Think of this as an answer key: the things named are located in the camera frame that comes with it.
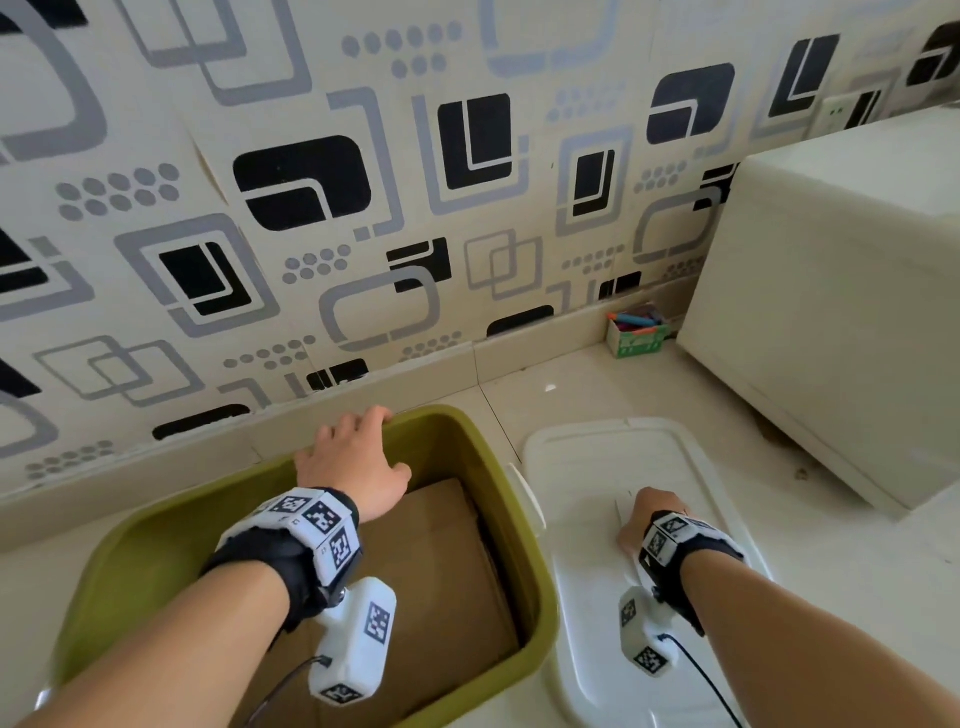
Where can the person's right hand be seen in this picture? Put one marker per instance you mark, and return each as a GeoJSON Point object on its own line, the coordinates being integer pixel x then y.
{"type": "Point", "coordinates": [654, 504]}

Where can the person's left hand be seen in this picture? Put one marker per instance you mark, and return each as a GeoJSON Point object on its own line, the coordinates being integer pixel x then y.
{"type": "Point", "coordinates": [345, 465]}

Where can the person's left thumb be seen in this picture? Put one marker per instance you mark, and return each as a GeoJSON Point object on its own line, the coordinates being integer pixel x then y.
{"type": "Point", "coordinates": [396, 478]}

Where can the person's right fingers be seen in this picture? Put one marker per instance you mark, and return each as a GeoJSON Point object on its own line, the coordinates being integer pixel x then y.
{"type": "Point", "coordinates": [626, 534]}

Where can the olive green plastic storage bin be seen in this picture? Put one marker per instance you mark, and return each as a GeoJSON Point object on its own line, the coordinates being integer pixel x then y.
{"type": "Point", "coordinates": [480, 450]}

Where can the person's right forearm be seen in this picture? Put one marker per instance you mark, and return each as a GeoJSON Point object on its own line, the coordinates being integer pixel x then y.
{"type": "Point", "coordinates": [810, 637]}

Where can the person's left forearm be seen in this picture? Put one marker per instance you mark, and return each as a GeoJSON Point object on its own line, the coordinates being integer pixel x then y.
{"type": "Point", "coordinates": [172, 652]}

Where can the white marker wrist tracker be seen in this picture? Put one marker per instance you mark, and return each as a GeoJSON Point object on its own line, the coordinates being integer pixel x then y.
{"type": "Point", "coordinates": [319, 517]}
{"type": "Point", "coordinates": [667, 534]}

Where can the white plastic bin lid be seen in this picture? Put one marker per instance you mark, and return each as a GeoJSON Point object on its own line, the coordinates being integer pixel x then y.
{"type": "Point", "coordinates": [592, 487]}

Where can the brown cardboard sheet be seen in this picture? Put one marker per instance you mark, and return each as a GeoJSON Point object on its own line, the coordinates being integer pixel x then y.
{"type": "Point", "coordinates": [442, 570]}

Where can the green and white chalk box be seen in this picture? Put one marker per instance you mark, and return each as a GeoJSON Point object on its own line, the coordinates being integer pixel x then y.
{"type": "Point", "coordinates": [634, 345]}

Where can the bunch of coloured chalk sticks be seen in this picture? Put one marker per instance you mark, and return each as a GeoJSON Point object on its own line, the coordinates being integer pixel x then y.
{"type": "Point", "coordinates": [637, 321]}

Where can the cream white cabinet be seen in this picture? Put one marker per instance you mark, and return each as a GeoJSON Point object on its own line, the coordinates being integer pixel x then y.
{"type": "Point", "coordinates": [840, 315]}

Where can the white wrist camera with markers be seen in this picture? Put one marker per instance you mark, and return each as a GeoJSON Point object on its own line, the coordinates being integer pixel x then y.
{"type": "Point", "coordinates": [641, 630]}
{"type": "Point", "coordinates": [360, 645]}

